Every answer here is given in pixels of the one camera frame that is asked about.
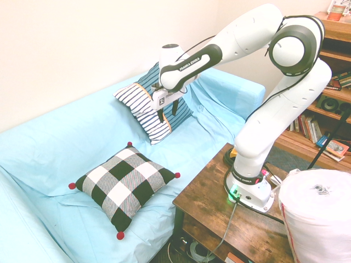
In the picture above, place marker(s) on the wood speaker with black cone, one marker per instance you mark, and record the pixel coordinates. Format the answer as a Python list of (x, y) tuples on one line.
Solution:
[(329, 104)]

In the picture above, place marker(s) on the yellow emergency stop button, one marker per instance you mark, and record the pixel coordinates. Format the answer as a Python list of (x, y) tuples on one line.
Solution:
[(233, 153)]

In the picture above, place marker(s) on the wooden bookshelf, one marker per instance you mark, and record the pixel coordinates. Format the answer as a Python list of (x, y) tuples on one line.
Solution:
[(296, 145)]

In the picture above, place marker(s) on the black tripod leg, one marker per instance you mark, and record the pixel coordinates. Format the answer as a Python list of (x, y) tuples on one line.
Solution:
[(329, 139)]

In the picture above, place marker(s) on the lying book with picture cover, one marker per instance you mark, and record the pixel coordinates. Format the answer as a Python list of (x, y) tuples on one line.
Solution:
[(336, 149)]

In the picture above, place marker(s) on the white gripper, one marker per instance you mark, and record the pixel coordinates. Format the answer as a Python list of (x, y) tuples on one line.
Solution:
[(167, 98)]

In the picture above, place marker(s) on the small blue book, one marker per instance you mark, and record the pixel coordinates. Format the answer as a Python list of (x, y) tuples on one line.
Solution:
[(322, 141)]

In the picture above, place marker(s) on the stack of lying books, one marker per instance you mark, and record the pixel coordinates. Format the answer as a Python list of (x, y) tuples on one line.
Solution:
[(341, 80)]

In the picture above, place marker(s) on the sofa with light blue cover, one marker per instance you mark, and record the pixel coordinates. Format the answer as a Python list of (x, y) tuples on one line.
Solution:
[(68, 131)]

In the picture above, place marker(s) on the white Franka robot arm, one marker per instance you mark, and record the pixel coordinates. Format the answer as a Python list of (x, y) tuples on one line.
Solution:
[(246, 35)]

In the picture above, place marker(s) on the orange box on table shelf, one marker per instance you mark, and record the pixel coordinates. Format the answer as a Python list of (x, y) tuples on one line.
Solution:
[(232, 258)]

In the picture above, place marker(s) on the blue white striped pillow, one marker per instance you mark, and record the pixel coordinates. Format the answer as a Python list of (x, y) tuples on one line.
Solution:
[(131, 96)]

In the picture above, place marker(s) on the rustic brown wooden table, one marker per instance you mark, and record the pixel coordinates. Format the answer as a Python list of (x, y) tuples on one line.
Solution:
[(208, 219)]

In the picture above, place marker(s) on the row of upright books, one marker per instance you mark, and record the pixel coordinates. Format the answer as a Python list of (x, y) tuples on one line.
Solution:
[(308, 127)]

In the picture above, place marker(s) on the white bubble wrap roll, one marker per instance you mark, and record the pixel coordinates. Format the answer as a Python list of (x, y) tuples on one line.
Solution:
[(318, 219)]

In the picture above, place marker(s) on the black white checked pillow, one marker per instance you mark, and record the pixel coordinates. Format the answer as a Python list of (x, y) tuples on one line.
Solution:
[(123, 186)]

